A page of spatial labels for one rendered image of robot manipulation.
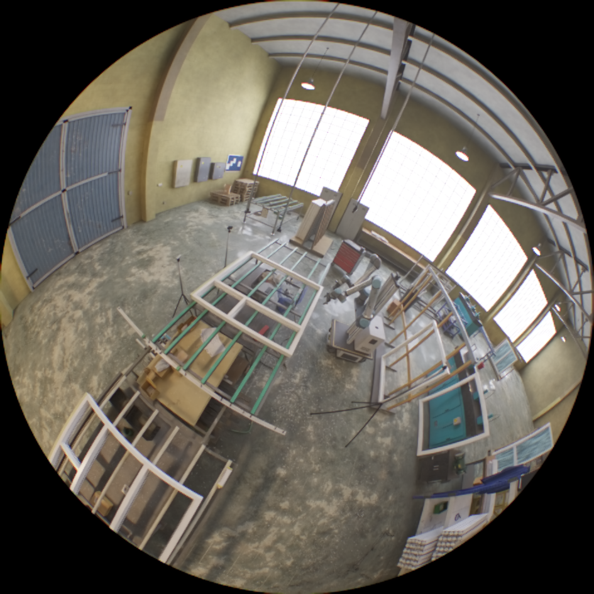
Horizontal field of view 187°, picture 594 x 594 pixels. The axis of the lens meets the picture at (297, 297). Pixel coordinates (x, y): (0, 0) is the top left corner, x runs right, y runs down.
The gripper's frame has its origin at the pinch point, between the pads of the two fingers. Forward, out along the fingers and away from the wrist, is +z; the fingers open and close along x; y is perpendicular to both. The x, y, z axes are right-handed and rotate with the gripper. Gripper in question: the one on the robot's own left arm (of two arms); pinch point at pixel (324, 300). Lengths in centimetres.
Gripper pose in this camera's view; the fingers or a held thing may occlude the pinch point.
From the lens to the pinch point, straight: 273.0
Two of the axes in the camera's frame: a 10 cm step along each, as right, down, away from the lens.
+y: -8.6, -4.1, -3.1
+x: -2.0, 8.3, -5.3
